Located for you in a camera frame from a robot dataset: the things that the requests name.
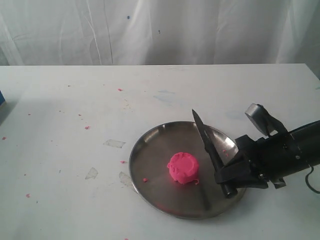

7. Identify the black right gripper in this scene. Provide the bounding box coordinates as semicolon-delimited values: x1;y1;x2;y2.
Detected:
214;129;310;189

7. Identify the black knife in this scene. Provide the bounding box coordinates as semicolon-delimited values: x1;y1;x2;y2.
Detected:
192;109;238;199

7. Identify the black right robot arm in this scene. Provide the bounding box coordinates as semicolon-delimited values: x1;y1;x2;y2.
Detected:
214;121;320;189

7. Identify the pink dough lump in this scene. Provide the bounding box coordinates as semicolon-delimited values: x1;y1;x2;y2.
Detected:
167;152;199;185

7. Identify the round steel plate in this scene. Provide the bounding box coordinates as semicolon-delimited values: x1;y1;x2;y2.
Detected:
129;121;246;220

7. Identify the blue box at table edge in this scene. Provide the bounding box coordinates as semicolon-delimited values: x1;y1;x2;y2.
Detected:
0;91;6;106

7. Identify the white backdrop curtain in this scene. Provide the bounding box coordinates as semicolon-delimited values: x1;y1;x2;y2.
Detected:
0;0;320;70

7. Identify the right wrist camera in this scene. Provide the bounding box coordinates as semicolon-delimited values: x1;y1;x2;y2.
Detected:
245;103;288;137

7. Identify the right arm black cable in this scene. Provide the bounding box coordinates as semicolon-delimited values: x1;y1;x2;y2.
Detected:
304;166;320;195

